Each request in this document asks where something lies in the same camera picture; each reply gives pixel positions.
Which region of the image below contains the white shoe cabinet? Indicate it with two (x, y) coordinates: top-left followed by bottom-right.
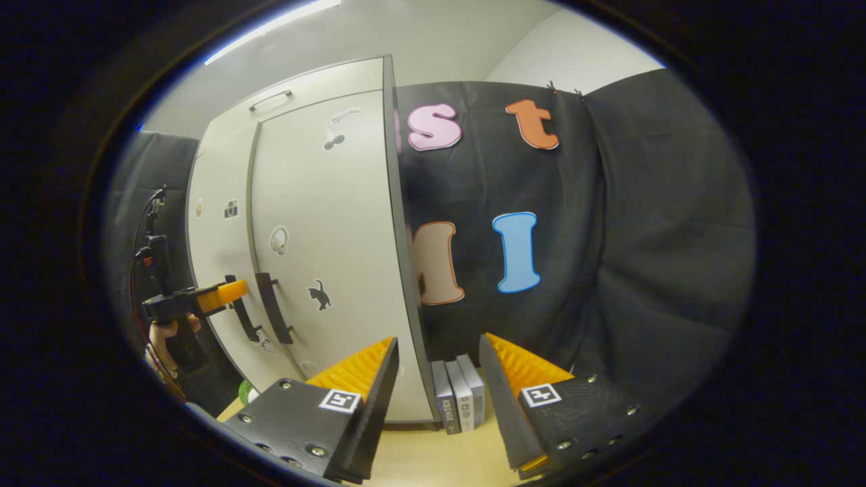
(186, 55), (440, 423)

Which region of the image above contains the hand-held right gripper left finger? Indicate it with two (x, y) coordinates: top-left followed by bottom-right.
(220, 336), (400, 484)

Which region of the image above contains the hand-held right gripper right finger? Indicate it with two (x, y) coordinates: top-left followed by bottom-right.
(478, 331), (656, 481)

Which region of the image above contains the black door handle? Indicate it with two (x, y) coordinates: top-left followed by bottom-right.
(256, 273), (296, 345)
(225, 275), (262, 343)

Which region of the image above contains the white cabinet door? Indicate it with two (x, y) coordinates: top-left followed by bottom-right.
(186, 122), (302, 393)
(247, 89), (437, 423)

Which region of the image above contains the white cabinet drawer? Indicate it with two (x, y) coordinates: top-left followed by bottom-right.
(203, 57), (388, 136)

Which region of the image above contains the grey upright box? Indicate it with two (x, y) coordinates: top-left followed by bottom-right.
(432, 361), (456, 435)
(457, 354), (486, 428)

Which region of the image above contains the white upright box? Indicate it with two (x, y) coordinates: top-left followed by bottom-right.
(445, 358), (474, 432)

